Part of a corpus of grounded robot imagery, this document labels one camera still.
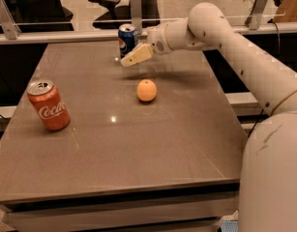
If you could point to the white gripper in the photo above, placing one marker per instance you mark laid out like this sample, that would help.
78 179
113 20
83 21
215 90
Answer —
157 39

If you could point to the blue perforated box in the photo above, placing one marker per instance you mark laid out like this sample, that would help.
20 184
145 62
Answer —
229 226

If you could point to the grey table drawer front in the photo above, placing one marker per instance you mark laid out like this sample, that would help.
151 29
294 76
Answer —
194 213

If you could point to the left metal glass bracket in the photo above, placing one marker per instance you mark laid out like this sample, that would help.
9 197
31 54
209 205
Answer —
10 29

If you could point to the red Coca-Cola can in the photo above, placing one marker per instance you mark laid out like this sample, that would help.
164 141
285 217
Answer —
46 100

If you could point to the orange fruit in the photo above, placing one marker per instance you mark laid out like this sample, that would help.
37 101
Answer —
146 90

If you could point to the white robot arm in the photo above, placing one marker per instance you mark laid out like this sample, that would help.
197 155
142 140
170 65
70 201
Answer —
268 185

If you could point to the blue Pepsi can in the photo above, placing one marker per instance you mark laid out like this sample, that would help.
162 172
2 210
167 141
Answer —
127 38

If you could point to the black office chair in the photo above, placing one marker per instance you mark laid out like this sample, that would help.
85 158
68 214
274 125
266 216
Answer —
117 15

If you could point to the right metal glass bracket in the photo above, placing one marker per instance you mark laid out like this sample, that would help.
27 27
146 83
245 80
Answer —
253 20

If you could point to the middle metal glass bracket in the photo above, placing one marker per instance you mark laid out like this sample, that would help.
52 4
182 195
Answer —
136 15

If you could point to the clear glass barrier panel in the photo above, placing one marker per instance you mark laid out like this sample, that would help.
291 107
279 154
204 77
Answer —
90 4

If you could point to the metal glass bracket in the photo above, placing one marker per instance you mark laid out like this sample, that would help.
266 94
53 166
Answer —
253 20
136 15
10 29

